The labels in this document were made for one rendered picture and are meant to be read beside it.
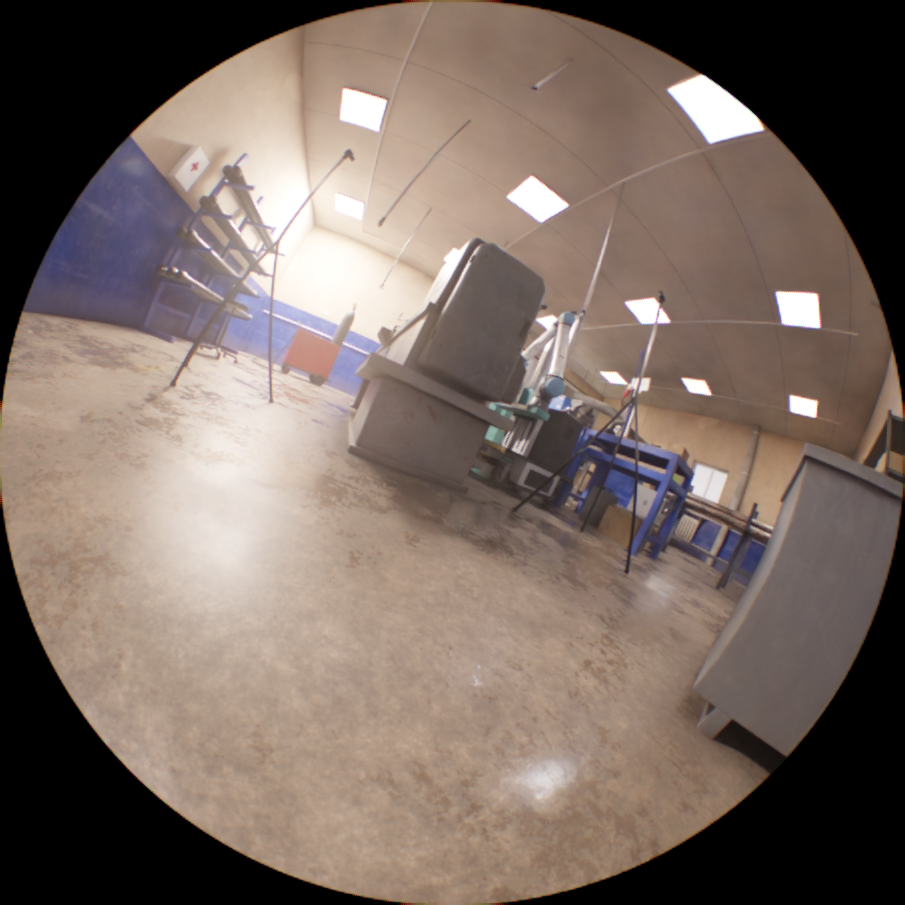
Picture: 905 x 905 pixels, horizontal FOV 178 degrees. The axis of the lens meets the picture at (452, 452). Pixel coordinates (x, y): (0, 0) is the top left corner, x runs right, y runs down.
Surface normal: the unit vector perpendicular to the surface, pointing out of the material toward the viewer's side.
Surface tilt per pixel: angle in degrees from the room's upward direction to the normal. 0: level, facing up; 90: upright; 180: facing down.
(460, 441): 90
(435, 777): 0
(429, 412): 90
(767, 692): 90
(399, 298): 90
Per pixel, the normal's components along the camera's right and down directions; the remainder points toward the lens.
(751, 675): -0.81, -0.32
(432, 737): 0.41, -0.91
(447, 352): 0.34, 0.24
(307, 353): 0.62, 0.34
